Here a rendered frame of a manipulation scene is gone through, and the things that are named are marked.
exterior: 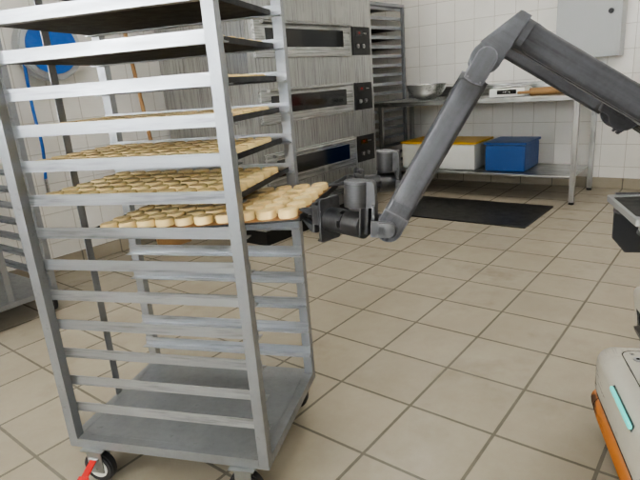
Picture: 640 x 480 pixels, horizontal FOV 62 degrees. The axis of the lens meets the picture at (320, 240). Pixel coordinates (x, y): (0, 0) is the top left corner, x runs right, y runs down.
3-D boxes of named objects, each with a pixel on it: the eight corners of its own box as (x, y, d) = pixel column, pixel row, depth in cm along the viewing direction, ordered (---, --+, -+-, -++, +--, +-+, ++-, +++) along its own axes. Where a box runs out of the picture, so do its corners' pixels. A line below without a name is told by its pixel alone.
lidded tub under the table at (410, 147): (400, 168, 537) (399, 141, 530) (423, 160, 571) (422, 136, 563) (434, 169, 513) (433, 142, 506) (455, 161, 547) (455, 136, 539)
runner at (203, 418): (272, 424, 146) (271, 414, 145) (269, 430, 143) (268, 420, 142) (76, 404, 162) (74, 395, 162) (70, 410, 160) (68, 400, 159)
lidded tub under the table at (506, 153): (482, 170, 484) (483, 142, 477) (499, 163, 519) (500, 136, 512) (525, 172, 462) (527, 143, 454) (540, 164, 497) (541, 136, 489)
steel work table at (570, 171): (377, 190, 546) (372, 92, 518) (410, 178, 600) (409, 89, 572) (575, 206, 431) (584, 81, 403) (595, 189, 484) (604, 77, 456)
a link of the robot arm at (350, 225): (359, 242, 114) (376, 236, 117) (360, 210, 112) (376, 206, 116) (336, 236, 118) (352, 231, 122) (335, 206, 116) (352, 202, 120)
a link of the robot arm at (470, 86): (506, 53, 96) (501, 57, 106) (478, 40, 97) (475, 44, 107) (392, 250, 111) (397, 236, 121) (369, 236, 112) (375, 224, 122)
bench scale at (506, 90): (489, 97, 465) (489, 87, 463) (497, 95, 492) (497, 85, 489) (524, 95, 450) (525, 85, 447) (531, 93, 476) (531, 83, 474)
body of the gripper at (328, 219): (332, 193, 124) (357, 197, 119) (334, 234, 127) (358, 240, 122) (313, 198, 120) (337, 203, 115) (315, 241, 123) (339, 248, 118)
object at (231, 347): (310, 353, 182) (310, 346, 181) (309, 357, 179) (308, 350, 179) (147, 343, 199) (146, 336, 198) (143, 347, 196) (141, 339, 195)
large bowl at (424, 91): (399, 101, 520) (398, 86, 515) (418, 98, 548) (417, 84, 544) (435, 100, 496) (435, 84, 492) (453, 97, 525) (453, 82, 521)
